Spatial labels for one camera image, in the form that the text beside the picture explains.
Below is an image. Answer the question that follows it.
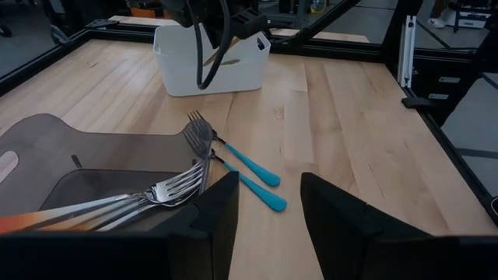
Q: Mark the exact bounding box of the gold metal fork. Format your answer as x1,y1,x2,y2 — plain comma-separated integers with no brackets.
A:
202,37,239,68

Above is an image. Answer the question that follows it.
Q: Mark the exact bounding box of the grey translucent plastic bin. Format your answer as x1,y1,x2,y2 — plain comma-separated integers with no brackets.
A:
0,112,215,234

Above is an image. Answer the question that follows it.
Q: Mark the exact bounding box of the silver aluminium bar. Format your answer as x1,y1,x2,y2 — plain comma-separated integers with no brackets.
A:
396,14,418,89

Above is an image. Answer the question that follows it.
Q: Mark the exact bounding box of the black aluminium table frame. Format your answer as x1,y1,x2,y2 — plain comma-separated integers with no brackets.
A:
0,15,498,226

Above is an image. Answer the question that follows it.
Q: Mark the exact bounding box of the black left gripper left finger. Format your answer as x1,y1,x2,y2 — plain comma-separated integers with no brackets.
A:
0,170,240,280

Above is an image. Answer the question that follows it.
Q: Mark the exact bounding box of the teal handled dark fork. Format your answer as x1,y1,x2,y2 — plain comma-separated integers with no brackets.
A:
187,110,282,188
181,117,289,214

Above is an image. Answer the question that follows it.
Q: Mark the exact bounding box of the white plastic bin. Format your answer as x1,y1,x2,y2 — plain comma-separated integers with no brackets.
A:
153,23,272,97

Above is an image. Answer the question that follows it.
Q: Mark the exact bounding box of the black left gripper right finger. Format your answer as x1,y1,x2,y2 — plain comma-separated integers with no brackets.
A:
300,172,498,280

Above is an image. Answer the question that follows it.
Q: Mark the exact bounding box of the person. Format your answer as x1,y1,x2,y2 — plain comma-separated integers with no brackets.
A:
426,0,462,30

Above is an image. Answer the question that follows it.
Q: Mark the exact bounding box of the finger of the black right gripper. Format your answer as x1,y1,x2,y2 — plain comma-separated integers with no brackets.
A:
212,23,234,50
231,11,269,40

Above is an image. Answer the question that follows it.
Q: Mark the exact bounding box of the white storage box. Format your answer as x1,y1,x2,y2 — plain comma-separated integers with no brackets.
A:
453,9,493,30

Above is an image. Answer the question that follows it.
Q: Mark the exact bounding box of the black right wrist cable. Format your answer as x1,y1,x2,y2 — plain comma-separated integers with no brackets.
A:
193,0,233,91

